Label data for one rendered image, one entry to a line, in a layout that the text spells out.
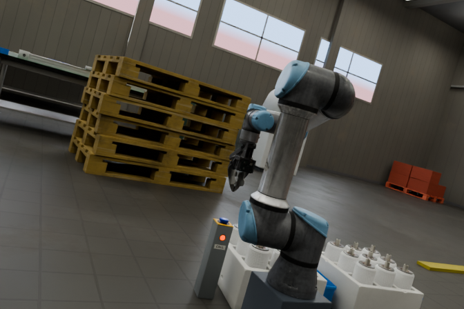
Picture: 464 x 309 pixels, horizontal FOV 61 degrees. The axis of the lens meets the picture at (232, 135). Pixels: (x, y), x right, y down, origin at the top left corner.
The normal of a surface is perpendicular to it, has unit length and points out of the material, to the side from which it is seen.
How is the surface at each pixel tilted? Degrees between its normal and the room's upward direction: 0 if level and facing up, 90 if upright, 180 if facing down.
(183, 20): 90
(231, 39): 90
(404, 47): 90
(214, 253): 90
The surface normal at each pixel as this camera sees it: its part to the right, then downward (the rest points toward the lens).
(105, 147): 0.54, 0.18
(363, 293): 0.33, 0.14
